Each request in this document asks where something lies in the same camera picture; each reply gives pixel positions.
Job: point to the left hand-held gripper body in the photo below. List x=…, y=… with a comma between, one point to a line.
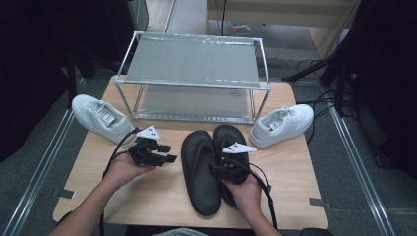
x=144, y=154

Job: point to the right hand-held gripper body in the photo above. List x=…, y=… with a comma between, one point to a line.
x=234, y=167

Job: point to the black slipper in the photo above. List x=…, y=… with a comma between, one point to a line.
x=229, y=137
x=200, y=170

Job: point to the white sneaker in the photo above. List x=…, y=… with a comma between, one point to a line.
x=105, y=118
x=282, y=126

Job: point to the metal shoe rack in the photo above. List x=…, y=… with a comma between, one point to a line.
x=193, y=62

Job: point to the person's left hand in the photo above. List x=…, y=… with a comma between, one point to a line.
x=126, y=170

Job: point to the person's right hand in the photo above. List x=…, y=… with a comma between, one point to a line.
x=246, y=195

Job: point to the person's grey clothing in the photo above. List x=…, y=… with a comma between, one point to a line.
x=178, y=232

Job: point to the grey tape piece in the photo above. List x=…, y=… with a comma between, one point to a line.
x=64, y=193
x=319, y=202

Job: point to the black upright stand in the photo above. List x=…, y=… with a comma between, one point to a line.
x=71, y=82

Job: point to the black tripod stand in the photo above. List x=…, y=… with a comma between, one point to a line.
x=327, y=65

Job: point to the red book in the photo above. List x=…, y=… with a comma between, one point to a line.
x=241, y=28

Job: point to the black curtain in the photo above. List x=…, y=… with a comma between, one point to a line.
x=32, y=65
x=387, y=82

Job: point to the wooden cabinet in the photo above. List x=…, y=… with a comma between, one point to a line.
x=278, y=13

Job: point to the metal floor rail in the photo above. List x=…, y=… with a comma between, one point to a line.
x=360, y=170
x=36, y=170

